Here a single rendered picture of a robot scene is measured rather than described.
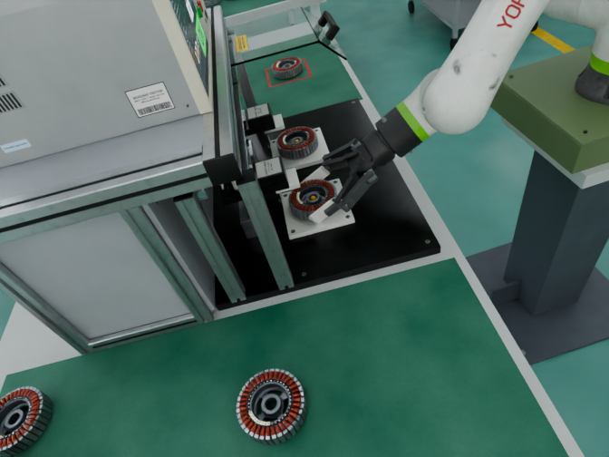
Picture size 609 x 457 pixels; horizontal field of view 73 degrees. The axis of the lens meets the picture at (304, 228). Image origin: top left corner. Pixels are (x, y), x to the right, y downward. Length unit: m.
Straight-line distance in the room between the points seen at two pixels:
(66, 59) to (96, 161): 0.15
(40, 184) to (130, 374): 0.39
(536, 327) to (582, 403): 0.26
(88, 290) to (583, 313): 1.55
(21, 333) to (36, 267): 0.35
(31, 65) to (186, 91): 0.21
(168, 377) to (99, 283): 0.21
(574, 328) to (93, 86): 1.58
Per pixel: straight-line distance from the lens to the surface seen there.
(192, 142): 0.65
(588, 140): 1.07
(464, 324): 0.80
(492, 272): 1.80
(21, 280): 0.84
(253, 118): 1.06
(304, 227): 0.92
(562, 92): 1.21
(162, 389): 0.85
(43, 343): 1.08
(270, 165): 0.88
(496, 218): 2.02
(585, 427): 1.60
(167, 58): 0.69
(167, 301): 0.85
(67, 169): 0.74
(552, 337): 1.69
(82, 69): 0.71
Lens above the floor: 1.43
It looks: 45 degrees down
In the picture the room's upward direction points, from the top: 16 degrees counter-clockwise
